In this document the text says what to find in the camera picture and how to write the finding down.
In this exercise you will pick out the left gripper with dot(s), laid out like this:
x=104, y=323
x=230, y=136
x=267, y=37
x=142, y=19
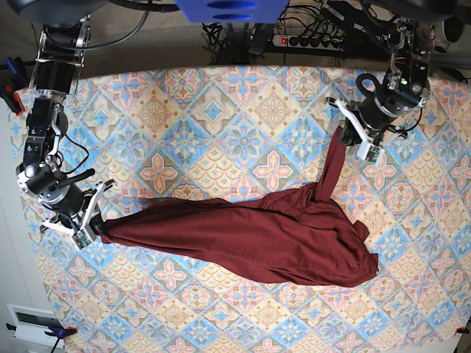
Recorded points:
x=375, y=120

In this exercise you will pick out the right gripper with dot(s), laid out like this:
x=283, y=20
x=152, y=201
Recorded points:
x=74, y=209

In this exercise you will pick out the dark red t-shirt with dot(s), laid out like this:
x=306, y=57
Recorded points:
x=299, y=235

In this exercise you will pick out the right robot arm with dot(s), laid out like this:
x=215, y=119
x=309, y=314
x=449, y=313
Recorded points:
x=61, y=50

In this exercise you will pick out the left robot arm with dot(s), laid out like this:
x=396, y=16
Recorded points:
x=404, y=29

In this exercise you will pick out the white power strip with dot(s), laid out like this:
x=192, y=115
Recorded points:
x=307, y=42

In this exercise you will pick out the blue orange clamp lower left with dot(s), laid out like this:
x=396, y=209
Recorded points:
x=60, y=332

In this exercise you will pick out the blue orange clamp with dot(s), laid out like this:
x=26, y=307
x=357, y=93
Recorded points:
x=60, y=332
x=18, y=81

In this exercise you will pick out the patterned tablecloth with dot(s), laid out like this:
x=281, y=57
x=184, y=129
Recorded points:
x=238, y=133

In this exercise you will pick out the blue orange clamp upper left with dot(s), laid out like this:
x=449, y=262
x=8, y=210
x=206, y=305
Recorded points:
x=18, y=81

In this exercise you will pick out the orange clamp lower right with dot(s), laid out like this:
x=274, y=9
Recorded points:
x=463, y=331

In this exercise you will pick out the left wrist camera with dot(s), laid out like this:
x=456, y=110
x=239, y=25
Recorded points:
x=370, y=153

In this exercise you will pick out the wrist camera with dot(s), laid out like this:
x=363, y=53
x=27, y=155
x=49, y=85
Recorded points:
x=82, y=239
x=370, y=153

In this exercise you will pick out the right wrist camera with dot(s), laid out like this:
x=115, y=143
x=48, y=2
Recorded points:
x=82, y=239

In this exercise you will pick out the white wall vent box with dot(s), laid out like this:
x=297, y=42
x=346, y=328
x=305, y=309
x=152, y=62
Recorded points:
x=36, y=317

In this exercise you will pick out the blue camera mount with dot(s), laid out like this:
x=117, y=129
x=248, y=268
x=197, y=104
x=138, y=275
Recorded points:
x=232, y=11

